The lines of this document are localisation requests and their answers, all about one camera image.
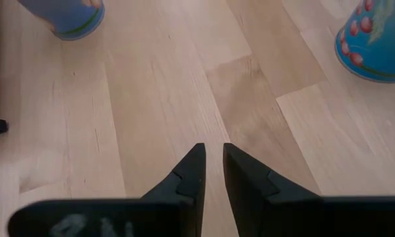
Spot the teal can with red fruit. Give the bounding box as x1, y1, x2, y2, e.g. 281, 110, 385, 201
334, 0, 395, 84

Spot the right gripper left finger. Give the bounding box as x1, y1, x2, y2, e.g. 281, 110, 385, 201
139, 142, 207, 237

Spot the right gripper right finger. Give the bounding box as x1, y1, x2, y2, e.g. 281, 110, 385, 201
223, 142, 323, 237

